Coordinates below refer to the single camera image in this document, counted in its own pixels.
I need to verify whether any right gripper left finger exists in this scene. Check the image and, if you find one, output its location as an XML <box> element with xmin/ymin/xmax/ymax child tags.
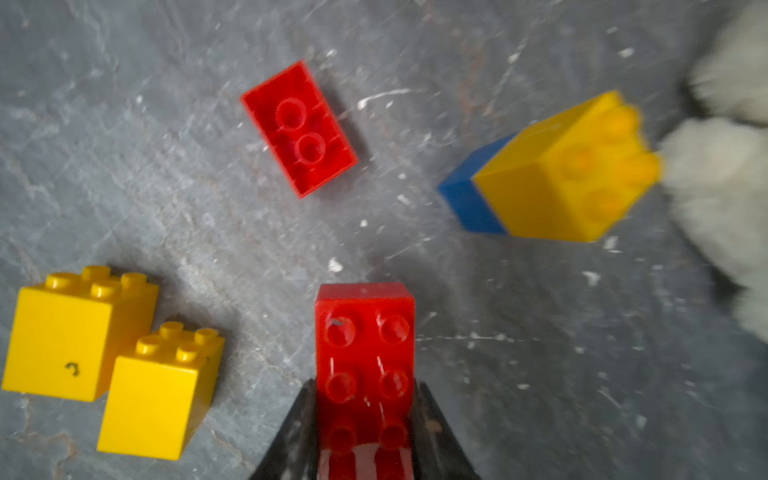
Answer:
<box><xmin>249</xmin><ymin>379</ymin><xmax>318</xmax><ymax>480</ymax></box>

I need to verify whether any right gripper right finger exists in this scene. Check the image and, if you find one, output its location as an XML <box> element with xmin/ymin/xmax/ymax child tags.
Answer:
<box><xmin>411</xmin><ymin>382</ymin><xmax>480</xmax><ymax>480</ymax></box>

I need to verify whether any long red lego brick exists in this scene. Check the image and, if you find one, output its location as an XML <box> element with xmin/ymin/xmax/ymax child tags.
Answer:
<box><xmin>315</xmin><ymin>282</ymin><xmax>415</xmax><ymax>479</ymax></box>

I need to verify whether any small blue lego brick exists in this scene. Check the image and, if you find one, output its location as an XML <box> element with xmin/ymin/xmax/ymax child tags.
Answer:
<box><xmin>438</xmin><ymin>134</ymin><xmax>517</xmax><ymax>236</ymax></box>

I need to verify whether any yellow lego brick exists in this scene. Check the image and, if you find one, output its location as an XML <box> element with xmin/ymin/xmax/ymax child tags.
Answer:
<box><xmin>97</xmin><ymin>321</ymin><xmax>225</xmax><ymax>460</ymax></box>
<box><xmin>472</xmin><ymin>91</ymin><xmax>661</xmax><ymax>242</ymax></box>
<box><xmin>2</xmin><ymin>265</ymin><xmax>159</xmax><ymax>402</ymax></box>

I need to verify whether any small red lego brick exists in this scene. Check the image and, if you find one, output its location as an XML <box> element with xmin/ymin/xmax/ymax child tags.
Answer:
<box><xmin>240</xmin><ymin>61</ymin><xmax>358</xmax><ymax>199</ymax></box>

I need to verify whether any white plush dog toy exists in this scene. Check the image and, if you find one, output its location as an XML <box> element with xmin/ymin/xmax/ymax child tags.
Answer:
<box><xmin>659</xmin><ymin>1</ymin><xmax>767</xmax><ymax>341</ymax></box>

